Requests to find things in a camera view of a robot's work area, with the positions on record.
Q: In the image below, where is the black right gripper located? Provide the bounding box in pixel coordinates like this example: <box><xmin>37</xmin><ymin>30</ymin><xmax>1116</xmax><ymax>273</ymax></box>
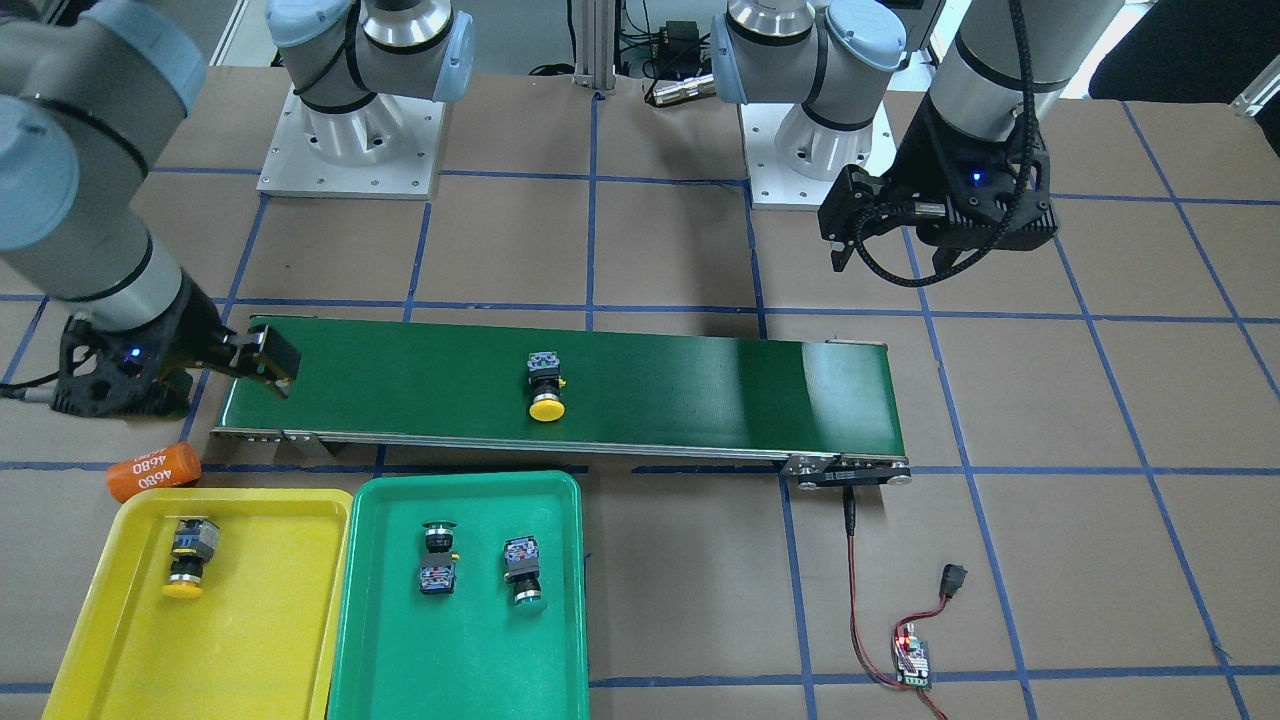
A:
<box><xmin>52</xmin><ymin>277</ymin><xmax>302</xmax><ymax>418</ymax></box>

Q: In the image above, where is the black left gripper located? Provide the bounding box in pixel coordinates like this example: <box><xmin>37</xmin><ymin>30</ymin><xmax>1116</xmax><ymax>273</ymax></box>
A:
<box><xmin>818</xmin><ymin>99</ymin><xmax>1059</xmax><ymax>272</ymax></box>

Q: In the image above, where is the orange cylinder labelled 4680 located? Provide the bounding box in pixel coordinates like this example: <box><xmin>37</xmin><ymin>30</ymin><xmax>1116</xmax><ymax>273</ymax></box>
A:
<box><xmin>105</xmin><ymin>442</ymin><xmax>204</xmax><ymax>503</ymax></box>

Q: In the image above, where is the yellow push button one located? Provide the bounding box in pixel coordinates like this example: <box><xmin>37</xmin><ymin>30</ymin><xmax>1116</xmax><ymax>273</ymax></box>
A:
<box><xmin>163</xmin><ymin>518</ymin><xmax>220</xmax><ymax>600</ymax></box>

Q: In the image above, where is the yellow push button two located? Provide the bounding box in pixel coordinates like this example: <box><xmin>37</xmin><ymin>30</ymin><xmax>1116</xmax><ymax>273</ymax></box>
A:
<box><xmin>527</xmin><ymin>351</ymin><xmax>566</xmax><ymax>423</ymax></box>

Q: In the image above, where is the green push button one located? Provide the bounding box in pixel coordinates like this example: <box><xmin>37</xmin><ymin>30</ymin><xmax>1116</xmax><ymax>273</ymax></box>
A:
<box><xmin>502</xmin><ymin>536</ymin><xmax>543</xmax><ymax>607</ymax></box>

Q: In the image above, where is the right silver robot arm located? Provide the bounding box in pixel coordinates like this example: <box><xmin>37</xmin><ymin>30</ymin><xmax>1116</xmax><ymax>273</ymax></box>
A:
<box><xmin>1</xmin><ymin>1</ymin><xmax>476</xmax><ymax>418</ymax></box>

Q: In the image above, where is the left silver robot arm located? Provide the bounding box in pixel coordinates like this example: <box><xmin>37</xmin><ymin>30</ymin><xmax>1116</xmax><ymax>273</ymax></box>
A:
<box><xmin>710</xmin><ymin>1</ymin><xmax>1121</xmax><ymax>288</ymax></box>

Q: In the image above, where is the yellow plastic tray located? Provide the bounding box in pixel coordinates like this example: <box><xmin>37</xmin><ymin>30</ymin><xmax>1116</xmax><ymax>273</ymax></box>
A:
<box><xmin>44</xmin><ymin>488</ymin><xmax>353</xmax><ymax>719</ymax></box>

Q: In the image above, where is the green conveyor belt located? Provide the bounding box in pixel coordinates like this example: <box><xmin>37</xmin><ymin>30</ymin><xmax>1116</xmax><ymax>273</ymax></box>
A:
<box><xmin>212</xmin><ymin>316</ymin><xmax>911</xmax><ymax>487</ymax></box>

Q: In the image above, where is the green plastic tray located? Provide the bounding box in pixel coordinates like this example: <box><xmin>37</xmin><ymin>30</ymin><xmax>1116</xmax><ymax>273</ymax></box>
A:
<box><xmin>326</xmin><ymin>471</ymin><xmax>590</xmax><ymax>719</ymax></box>

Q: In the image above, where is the small motor controller board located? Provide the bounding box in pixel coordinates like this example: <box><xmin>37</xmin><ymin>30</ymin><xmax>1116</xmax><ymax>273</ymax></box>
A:
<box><xmin>891</xmin><ymin>623</ymin><xmax>933</xmax><ymax>691</ymax></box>

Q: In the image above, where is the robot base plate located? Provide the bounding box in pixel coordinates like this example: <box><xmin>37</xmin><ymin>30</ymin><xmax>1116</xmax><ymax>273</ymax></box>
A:
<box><xmin>739</xmin><ymin>102</ymin><xmax>896</xmax><ymax>211</ymax></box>

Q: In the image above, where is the red black power cable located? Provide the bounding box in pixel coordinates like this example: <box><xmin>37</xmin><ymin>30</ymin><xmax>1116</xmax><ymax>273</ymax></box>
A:
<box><xmin>844</xmin><ymin>486</ymin><xmax>951</xmax><ymax>720</ymax></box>

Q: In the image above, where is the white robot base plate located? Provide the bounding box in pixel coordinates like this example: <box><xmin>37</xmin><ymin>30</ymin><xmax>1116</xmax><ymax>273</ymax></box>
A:
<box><xmin>257</xmin><ymin>92</ymin><xmax>452</xmax><ymax>201</ymax></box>

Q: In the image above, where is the black cable connector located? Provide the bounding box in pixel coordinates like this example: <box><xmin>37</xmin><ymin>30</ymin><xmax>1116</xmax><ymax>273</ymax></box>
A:
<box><xmin>940</xmin><ymin>562</ymin><xmax>966</xmax><ymax>600</ymax></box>

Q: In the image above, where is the aluminium frame post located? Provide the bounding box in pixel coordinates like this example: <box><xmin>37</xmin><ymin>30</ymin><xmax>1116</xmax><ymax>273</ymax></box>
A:
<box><xmin>568</xmin><ymin>1</ymin><xmax>620</xmax><ymax>96</ymax></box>

